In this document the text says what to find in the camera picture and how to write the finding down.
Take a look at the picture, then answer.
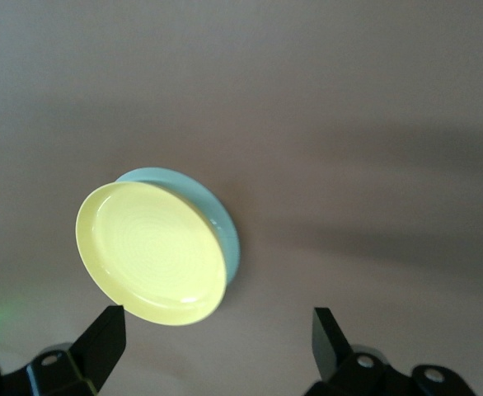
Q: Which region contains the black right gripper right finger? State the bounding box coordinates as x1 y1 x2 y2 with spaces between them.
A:
302 306 478 396

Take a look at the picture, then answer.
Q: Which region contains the yellow round plate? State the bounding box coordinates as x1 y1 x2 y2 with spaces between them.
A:
74 181 229 328

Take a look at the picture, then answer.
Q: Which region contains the pale green round plate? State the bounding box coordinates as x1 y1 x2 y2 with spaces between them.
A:
115 165 242 290

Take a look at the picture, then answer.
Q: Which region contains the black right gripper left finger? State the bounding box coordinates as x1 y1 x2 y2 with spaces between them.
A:
0 304 129 396

